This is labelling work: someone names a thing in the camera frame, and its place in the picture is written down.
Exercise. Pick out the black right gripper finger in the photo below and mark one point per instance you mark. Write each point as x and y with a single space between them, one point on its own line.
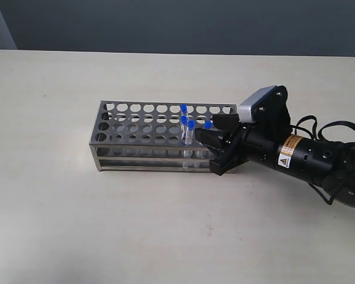
226 121

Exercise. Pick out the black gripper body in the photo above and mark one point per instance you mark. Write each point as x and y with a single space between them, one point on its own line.
259 141

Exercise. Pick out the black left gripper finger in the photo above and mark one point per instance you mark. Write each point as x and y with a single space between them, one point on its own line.
213 140

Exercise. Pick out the stainless steel test tube rack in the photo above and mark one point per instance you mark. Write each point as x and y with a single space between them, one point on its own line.
144 136

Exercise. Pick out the blue capped tube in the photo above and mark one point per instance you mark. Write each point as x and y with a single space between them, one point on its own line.
189 138
184 110
207 125
184 126

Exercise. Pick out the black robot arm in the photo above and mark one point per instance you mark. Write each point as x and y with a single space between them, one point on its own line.
326 166

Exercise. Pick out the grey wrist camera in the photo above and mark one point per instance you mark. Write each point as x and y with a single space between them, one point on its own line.
247 108

